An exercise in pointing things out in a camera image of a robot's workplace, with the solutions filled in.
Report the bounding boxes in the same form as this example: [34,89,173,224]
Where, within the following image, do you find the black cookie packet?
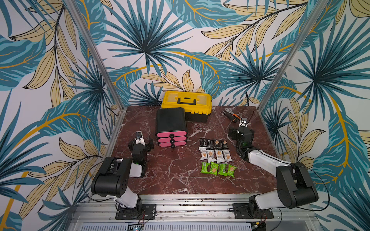
[221,140,229,150]
[199,138,207,147]
[213,140,223,150]
[207,139,214,150]

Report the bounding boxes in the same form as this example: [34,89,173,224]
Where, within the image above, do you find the orange black pliers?
[223,108,241,123]

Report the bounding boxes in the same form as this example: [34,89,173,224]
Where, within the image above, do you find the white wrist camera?
[239,117,249,127]
[135,131,145,145]

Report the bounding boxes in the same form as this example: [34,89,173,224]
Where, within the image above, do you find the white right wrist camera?
[239,117,249,127]

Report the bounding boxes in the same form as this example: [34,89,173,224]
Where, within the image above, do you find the green snack packet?
[209,162,219,175]
[200,162,210,174]
[218,163,227,176]
[227,164,237,178]

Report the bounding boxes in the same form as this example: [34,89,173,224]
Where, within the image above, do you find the yellow black toolbox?
[161,90,212,123]

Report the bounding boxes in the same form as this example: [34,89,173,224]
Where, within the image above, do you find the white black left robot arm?
[91,139,154,209]

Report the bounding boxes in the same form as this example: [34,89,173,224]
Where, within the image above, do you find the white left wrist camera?
[135,131,145,145]

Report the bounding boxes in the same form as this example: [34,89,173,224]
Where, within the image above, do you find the pink bottom drawer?
[159,141,187,148]

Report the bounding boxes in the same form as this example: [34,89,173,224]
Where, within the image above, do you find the aluminium left corner post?
[65,0,125,112]

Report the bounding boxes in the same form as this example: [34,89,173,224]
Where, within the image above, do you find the aluminium front rail base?
[68,194,323,231]

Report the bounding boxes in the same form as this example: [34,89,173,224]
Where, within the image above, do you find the clear snack bag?
[215,150,225,163]
[206,149,216,163]
[199,147,208,160]
[223,150,232,162]

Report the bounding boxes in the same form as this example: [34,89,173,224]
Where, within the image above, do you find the aluminium corner post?
[65,0,125,112]
[257,0,329,111]

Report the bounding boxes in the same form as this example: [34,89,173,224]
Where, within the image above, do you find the aluminium right corner post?
[257,0,329,111]

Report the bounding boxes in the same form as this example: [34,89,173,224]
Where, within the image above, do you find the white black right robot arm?
[228,127,319,213]

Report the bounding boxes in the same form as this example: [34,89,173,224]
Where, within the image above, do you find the black drawer cabinet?
[156,107,188,137]

